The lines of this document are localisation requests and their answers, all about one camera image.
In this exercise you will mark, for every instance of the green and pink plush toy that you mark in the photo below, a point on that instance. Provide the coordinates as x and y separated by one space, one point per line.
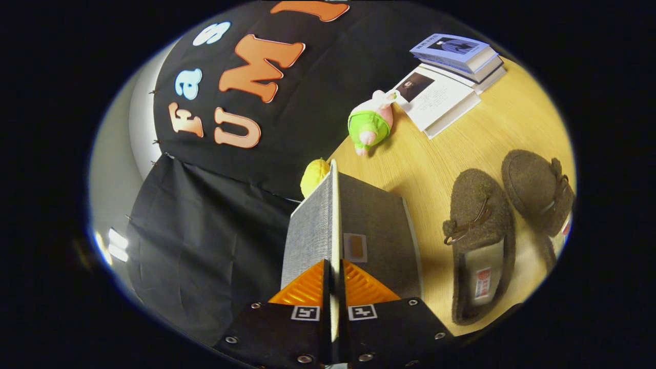
371 123

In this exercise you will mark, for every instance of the grey book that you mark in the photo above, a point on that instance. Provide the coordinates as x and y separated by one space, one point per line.
487 69

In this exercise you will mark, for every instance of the white book with dark photo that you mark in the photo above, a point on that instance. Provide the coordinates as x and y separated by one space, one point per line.
435 100

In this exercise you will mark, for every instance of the blue cover book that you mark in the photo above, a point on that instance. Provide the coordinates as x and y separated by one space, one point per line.
451 48

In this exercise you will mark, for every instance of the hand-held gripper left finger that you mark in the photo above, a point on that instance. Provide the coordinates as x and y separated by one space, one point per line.
287 333

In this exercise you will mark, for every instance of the grey fabric storage box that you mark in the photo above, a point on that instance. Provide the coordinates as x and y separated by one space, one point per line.
379 220

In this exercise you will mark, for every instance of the yellow plush toy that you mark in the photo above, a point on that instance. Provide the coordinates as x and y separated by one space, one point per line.
312 177

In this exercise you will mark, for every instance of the white ceiling light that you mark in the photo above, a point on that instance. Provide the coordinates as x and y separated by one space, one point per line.
118 246

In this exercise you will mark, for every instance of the brown fuzzy shoe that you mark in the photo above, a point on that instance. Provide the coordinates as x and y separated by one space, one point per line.
533 184
476 205

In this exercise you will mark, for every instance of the row of black cloth clips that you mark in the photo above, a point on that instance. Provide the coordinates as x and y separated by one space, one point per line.
153 92

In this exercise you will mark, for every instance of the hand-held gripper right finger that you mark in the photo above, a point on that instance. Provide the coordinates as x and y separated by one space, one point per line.
389 333

